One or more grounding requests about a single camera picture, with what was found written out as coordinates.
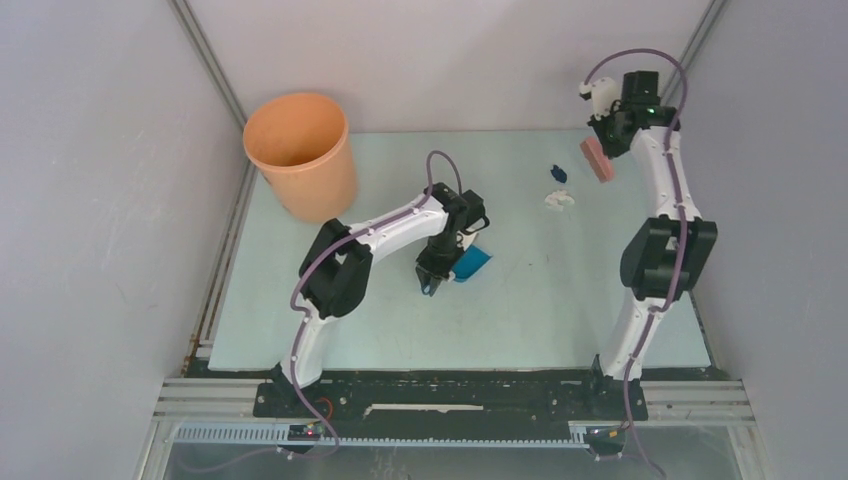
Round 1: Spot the orange plastic bucket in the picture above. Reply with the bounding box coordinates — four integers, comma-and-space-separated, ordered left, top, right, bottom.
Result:
243, 93, 358, 223

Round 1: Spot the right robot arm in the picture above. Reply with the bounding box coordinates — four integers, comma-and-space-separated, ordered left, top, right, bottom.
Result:
580, 71, 718, 418

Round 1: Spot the dark blue paper scrap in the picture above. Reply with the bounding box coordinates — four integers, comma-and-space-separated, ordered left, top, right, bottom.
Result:
549, 164, 568, 184

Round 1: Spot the blue plastic dustpan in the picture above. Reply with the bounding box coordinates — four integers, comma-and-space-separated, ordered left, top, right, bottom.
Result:
450, 245, 493, 283

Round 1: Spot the pink hand brush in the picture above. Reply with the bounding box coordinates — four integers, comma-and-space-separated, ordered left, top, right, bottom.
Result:
580, 137, 615, 183

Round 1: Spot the aluminium frame rail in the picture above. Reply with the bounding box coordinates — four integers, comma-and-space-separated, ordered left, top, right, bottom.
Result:
152, 378, 756, 445

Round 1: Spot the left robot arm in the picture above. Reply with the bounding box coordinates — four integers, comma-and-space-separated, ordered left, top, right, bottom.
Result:
277, 183, 490, 417

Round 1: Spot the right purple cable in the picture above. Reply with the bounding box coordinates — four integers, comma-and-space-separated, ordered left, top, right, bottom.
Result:
582, 47, 690, 480

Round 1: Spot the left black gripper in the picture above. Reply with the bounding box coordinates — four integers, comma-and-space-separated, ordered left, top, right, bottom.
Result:
415, 232, 466, 295

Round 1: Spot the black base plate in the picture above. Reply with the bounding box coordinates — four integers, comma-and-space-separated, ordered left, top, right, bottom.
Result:
188, 367, 734, 450

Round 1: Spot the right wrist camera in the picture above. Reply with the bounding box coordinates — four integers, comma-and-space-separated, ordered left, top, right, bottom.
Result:
579, 77, 620, 120

